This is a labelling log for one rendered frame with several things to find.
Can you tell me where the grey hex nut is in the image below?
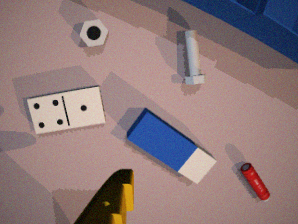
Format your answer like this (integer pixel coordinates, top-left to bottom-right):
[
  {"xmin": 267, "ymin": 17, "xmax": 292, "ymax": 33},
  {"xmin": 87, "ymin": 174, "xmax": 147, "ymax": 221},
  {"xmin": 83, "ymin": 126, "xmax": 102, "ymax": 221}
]
[{"xmin": 79, "ymin": 19, "xmax": 109, "ymax": 47}]

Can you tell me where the white domino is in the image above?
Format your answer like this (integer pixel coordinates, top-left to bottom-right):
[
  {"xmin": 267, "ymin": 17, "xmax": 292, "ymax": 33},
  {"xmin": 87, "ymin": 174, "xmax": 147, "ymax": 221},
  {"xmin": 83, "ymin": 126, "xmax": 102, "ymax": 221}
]
[{"xmin": 27, "ymin": 85, "xmax": 106, "ymax": 134}]

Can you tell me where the blue and white eraser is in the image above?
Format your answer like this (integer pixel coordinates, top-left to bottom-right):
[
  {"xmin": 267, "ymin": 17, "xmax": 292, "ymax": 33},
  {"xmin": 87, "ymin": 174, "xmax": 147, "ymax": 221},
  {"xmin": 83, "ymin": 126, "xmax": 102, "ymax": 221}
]
[{"xmin": 127, "ymin": 107, "xmax": 217, "ymax": 184}]

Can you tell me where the blue bin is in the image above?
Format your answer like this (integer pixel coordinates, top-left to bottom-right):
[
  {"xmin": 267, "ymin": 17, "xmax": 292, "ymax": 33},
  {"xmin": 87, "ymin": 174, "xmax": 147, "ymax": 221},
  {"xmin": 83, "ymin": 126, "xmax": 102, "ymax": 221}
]
[{"xmin": 182, "ymin": 0, "xmax": 298, "ymax": 64}]

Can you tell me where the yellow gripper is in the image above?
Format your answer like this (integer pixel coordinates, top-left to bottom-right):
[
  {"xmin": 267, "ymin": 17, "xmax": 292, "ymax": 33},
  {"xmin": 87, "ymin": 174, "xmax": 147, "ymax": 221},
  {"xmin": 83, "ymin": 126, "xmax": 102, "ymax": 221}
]
[{"xmin": 74, "ymin": 169, "xmax": 134, "ymax": 224}]

